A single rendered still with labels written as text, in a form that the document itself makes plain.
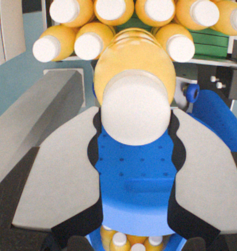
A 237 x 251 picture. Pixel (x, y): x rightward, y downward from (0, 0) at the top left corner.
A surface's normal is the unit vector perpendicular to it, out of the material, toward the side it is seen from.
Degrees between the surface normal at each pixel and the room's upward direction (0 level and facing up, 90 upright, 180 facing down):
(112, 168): 90
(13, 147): 90
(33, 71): 0
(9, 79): 0
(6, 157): 90
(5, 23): 90
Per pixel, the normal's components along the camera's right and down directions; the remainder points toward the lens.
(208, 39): -0.07, 0.53
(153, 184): -0.01, -0.85
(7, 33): 1.00, 0.03
